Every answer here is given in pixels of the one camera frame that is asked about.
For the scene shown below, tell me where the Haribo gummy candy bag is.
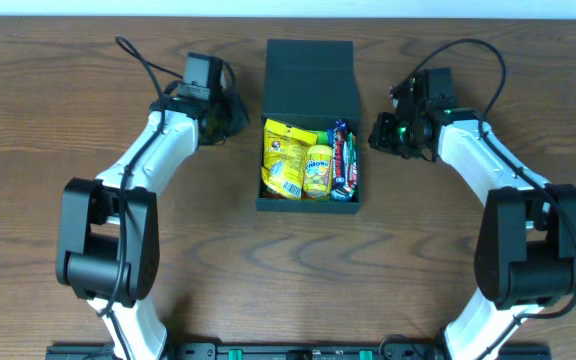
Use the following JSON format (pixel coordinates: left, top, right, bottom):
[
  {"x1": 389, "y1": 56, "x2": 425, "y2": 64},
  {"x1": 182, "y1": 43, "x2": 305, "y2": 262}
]
[{"x1": 314, "y1": 129, "x2": 335, "y2": 146}]

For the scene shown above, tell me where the blue Oreo cookie pack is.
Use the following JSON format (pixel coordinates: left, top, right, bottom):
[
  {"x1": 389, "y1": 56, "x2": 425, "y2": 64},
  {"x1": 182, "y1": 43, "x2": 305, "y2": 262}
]
[{"x1": 330, "y1": 150, "x2": 354, "y2": 202}]

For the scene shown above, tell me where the left black cable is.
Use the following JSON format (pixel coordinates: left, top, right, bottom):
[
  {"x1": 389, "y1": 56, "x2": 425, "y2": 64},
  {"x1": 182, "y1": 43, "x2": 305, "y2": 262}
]
[{"x1": 95, "y1": 35, "x2": 184, "y2": 360}]

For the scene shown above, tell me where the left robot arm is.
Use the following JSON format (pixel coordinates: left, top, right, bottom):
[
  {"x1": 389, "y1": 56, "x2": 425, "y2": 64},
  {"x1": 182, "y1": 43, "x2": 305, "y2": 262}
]
[{"x1": 46, "y1": 53, "x2": 249, "y2": 359}]

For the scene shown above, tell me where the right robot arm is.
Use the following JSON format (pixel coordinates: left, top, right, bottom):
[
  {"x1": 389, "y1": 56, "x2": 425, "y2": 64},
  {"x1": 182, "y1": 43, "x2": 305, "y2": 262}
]
[{"x1": 369, "y1": 68, "x2": 576, "y2": 359}]

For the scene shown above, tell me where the yellow Hacks candy bag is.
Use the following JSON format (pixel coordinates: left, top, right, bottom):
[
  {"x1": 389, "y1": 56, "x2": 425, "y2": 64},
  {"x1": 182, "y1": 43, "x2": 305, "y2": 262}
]
[{"x1": 261, "y1": 119, "x2": 318, "y2": 200}]

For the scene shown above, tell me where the black cable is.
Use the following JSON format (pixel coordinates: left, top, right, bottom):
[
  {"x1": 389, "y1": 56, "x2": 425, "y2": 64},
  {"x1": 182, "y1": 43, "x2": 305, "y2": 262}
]
[
  {"x1": 390, "y1": 37, "x2": 576, "y2": 321},
  {"x1": 95, "y1": 35, "x2": 184, "y2": 360}
]

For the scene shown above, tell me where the dark green box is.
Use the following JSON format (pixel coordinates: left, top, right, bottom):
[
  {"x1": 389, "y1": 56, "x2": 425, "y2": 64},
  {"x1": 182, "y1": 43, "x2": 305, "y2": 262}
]
[{"x1": 256, "y1": 39, "x2": 363, "y2": 214}]

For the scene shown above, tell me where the right black cable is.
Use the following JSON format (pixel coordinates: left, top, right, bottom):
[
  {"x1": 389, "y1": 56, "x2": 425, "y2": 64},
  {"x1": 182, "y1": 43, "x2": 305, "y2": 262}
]
[{"x1": 390, "y1": 37, "x2": 576, "y2": 321}]

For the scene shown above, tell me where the yellow Mentos bottle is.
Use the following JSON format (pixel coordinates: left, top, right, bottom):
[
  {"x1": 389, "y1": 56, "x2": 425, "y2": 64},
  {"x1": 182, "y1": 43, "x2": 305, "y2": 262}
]
[{"x1": 303, "y1": 145, "x2": 333, "y2": 199}]

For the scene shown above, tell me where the red green KitKat bar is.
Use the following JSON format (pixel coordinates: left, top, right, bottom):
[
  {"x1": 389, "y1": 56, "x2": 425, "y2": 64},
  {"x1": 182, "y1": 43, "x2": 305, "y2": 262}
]
[{"x1": 345, "y1": 133, "x2": 358, "y2": 197}]

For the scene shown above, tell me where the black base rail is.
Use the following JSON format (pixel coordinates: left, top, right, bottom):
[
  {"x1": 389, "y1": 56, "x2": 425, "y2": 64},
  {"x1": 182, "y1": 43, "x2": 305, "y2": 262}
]
[{"x1": 45, "y1": 341, "x2": 552, "y2": 360}]

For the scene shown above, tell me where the purple Dairy Milk bar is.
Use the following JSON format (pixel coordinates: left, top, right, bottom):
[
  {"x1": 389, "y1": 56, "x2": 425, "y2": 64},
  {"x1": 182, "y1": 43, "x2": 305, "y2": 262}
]
[{"x1": 328, "y1": 119, "x2": 348, "y2": 189}]

